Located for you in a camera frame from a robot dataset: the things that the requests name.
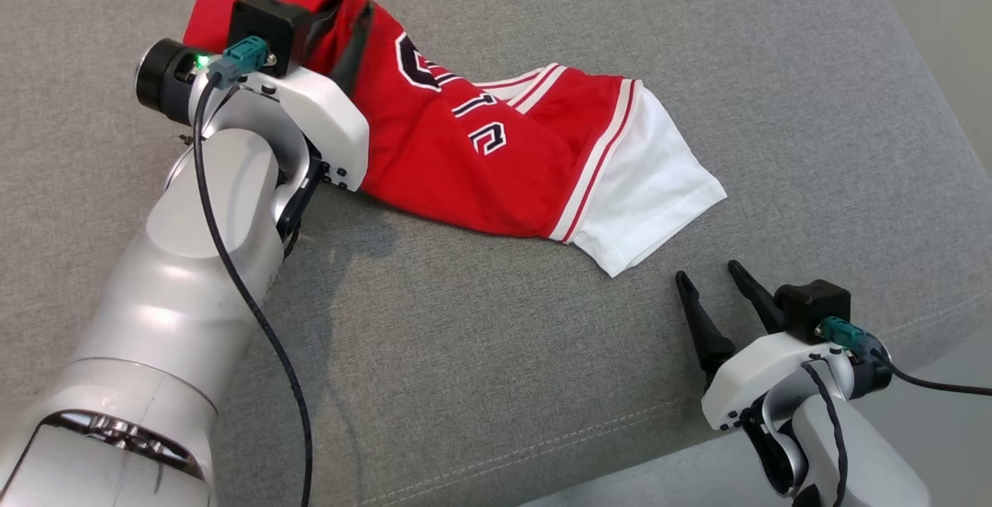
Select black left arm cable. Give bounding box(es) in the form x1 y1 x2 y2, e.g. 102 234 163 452
192 36 313 507

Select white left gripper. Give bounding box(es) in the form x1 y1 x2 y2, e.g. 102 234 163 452
190 0 377 192

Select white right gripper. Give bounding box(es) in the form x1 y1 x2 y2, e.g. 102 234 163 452
676 260 857 432

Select red Bulls jersey white sleeves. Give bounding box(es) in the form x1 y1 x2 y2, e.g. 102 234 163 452
184 0 728 278

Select short black right arm cable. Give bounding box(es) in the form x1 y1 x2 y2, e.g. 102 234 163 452
802 360 849 507

